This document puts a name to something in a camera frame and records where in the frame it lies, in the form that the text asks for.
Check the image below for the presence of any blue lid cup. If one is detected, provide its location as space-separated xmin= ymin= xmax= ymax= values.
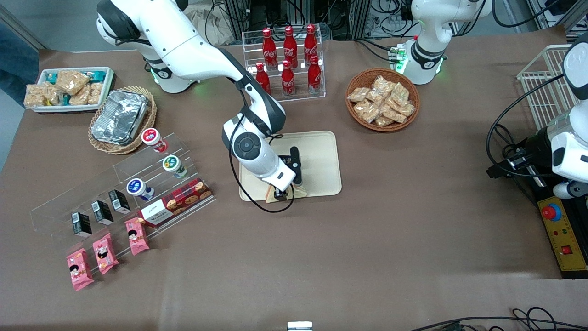
xmin=126 ymin=178 xmax=155 ymax=201

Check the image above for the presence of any yellow emergency stop box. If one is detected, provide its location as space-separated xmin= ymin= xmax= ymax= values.
xmin=537 ymin=195 xmax=588 ymax=273

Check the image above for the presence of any round brown wicker basket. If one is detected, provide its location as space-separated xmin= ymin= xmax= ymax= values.
xmin=345 ymin=68 xmax=420 ymax=133

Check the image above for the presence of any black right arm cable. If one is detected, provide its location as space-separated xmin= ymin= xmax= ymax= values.
xmin=227 ymin=117 xmax=295 ymax=213

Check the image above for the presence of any silver foil container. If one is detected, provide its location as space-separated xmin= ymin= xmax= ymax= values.
xmin=91 ymin=90 xmax=148 ymax=146

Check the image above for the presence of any beige plastic tray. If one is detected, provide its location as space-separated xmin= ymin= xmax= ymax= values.
xmin=239 ymin=131 xmax=342 ymax=202

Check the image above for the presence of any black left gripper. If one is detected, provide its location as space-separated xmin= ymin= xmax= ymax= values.
xmin=486 ymin=129 xmax=554 ymax=179

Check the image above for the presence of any red tartan cookie box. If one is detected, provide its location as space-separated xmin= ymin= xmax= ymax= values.
xmin=138 ymin=178 xmax=213 ymax=228

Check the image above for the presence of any small black carton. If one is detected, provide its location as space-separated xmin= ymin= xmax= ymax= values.
xmin=72 ymin=211 xmax=92 ymax=238
xmin=91 ymin=200 xmax=114 ymax=226
xmin=108 ymin=189 xmax=131 ymax=215

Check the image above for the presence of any red cola bottle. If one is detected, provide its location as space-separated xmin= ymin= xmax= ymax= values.
xmin=255 ymin=63 xmax=271 ymax=94
xmin=307 ymin=56 xmax=322 ymax=95
xmin=281 ymin=60 xmax=296 ymax=97
xmin=283 ymin=26 xmax=298 ymax=69
xmin=262 ymin=29 xmax=277 ymax=72
xmin=304 ymin=24 xmax=318 ymax=65

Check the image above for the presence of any pink snack packet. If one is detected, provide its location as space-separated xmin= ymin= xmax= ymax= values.
xmin=125 ymin=217 xmax=150 ymax=256
xmin=92 ymin=233 xmax=119 ymax=275
xmin=67 ymin=248 xmax=95 ymax=291

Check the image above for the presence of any clear acrylic stepped display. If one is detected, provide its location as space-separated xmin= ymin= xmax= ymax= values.
xmin=30 ymin=132 xmax=216 ymax=276

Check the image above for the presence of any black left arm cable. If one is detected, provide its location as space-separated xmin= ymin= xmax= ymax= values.
xmin=486 ymin=74 xmax=566 ymax=178

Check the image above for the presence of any person in blue jeans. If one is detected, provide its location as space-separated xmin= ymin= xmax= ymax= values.
xmin=0 ymin=22 xmax=40 ymax=108

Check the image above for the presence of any black cable bundle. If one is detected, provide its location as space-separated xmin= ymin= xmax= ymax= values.
xmin=409 ymin=307 xmax=588 ymax=331

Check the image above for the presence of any white rectangular snack tray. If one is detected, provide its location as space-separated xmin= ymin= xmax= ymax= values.
xmin=30 ymin=67 xmax=115 ymax=113

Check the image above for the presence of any green lid cup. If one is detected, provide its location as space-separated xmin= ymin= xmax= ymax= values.
xmin=162 ymin=155 xmax=188 ymax=179

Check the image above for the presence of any crumpled beige paper bag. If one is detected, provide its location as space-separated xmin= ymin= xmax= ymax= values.
xmin=187 ymin=8 xmax=236 ymax=46

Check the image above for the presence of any clear acrylic bottle rack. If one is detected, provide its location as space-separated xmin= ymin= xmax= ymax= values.
xmin=242 ymin=25 xmax=326 ymax=106

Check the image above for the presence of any oval tan wicker basket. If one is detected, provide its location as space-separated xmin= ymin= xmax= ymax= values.
xmin=88 ymin=86 xmax=158 ymax=154

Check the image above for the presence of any white wire basket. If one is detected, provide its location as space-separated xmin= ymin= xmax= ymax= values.
xmin=517 ymin=45 xmax=582 ymax=131

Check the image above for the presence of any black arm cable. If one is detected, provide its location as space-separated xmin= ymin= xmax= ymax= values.
xmin=227 ymin=117 xmax=295 ymax=213
xmin=486 ymin=74 xmax=566 ymax=178

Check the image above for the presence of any aluminium equipment frame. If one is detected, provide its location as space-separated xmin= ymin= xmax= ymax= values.
xmin=225 ymin=0 xmax=414 ymax=40

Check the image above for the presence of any triangle sandwich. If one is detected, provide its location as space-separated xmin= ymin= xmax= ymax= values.
xmin=265 ymin=183 xmax=307 ymax=203

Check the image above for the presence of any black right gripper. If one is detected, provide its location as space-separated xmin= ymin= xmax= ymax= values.
xmin=274 ymin=183 xmax=295 ymax=203

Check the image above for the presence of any red lid cup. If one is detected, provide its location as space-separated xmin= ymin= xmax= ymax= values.
xmin=141 ymin=128 xmax=168 ymax=153

